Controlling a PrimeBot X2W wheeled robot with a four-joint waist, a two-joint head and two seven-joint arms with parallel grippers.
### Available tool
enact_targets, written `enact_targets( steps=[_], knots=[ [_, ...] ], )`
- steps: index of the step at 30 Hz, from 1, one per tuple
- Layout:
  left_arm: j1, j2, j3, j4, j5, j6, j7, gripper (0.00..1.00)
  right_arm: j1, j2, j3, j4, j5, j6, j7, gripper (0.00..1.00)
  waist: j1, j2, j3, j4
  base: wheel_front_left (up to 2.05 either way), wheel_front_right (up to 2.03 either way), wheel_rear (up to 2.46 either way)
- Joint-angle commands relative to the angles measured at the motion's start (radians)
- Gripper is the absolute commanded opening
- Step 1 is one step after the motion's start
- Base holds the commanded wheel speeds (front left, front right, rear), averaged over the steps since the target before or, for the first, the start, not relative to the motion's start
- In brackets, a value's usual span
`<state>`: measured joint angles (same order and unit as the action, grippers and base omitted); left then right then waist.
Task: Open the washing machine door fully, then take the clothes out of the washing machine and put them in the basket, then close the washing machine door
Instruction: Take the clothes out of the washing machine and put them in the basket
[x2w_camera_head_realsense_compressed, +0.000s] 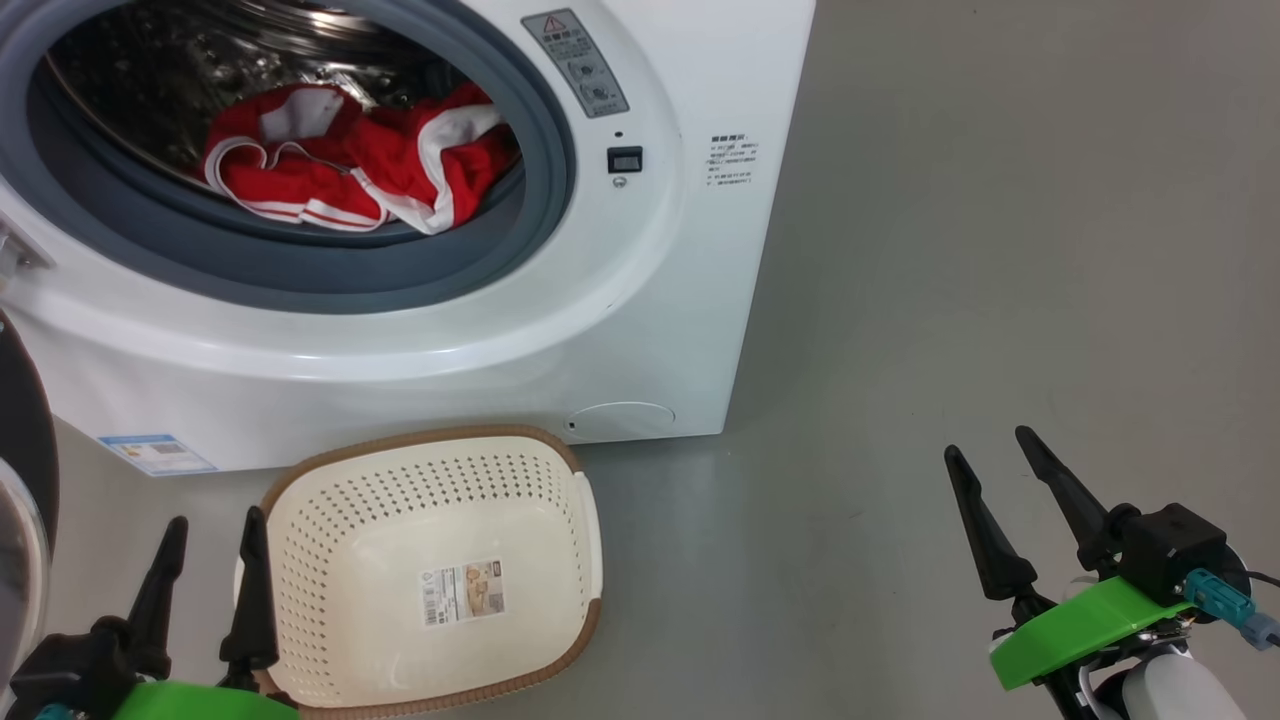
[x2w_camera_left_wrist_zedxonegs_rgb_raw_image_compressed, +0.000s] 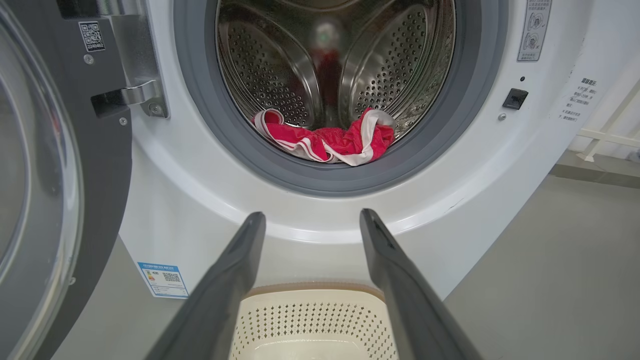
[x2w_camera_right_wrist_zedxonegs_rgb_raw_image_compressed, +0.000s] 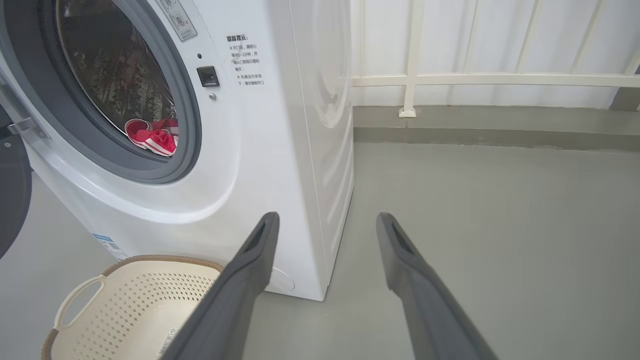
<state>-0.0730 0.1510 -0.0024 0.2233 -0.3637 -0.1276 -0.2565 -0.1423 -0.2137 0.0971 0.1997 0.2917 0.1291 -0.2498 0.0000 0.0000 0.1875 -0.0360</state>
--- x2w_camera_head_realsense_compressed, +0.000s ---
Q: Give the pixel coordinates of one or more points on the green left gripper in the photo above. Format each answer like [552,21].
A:
[200,703]

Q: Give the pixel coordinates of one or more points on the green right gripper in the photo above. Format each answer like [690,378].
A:
[1080,625]

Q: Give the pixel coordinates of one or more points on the black round glass washer door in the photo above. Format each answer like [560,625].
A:
[25,450]

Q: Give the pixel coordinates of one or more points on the red and white garment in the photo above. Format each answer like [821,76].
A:
[390,160]

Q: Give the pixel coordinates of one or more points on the cream perforated laundry basket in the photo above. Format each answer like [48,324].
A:
[400,520]

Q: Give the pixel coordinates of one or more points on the printed food package label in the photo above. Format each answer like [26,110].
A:
[463,592]

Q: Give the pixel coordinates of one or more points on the white front-load washing machine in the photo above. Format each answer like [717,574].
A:
[650,330]

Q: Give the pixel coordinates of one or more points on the blue energy label sticker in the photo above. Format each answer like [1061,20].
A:
[158,453]

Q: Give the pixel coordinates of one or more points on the round white filter cover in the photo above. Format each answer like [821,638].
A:
[620,420]

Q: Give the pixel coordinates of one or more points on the grey warning sticker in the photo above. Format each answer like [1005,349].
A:
[575,62]

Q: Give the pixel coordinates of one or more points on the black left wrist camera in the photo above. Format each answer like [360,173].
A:
[80,670]

